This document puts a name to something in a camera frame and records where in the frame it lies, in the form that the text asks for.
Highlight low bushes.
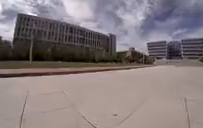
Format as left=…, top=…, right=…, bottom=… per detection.
left=117, top=47, right=156, bottom=65

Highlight pale concrete pavement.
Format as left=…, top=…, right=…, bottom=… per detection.
left=0, top=64, right=203, bottom=128

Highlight dark kerb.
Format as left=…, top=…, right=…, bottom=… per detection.
left=0, top=65, right=150, bottom=79

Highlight row of dark trees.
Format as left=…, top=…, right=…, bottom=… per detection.
left=0, top=27, right=123, bottom=64

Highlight long grey office building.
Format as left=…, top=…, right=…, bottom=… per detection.
left=12, top=13, right=118, bottom=58

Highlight grass strip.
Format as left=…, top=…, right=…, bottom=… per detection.
left=0, top=60, right=130, bottom=70

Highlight pale sidewalk strip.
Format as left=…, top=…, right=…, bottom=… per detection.
left=0, top=64, right=147, bottom=76

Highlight pale pole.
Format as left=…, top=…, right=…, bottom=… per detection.
left=28, top=33, right=35, bottom=64

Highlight glass and white office building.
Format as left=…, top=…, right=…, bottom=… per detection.
left=146, top=37, right=203, bottom=61

